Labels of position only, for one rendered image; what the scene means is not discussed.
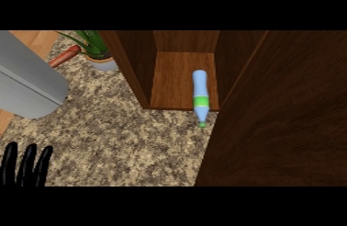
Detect green potted plant white pot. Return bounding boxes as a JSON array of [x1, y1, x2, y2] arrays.
[[56, 29, 119, 73]]

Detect brown wooden cabinet door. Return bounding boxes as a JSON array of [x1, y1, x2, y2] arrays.
[[193, 29, 347, 187]]

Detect grey rounded appliance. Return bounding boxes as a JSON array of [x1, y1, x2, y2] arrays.
[[0, 29, 71, 119]]

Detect blue water bottle green label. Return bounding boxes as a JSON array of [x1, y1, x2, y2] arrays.
[[190, 69, 211, 129]]

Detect brown wooden cabinet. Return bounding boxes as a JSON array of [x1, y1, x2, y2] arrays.
[[97, 29, 270, 112]]

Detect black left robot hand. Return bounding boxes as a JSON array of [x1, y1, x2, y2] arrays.
[[0, 141, 54, 187]]

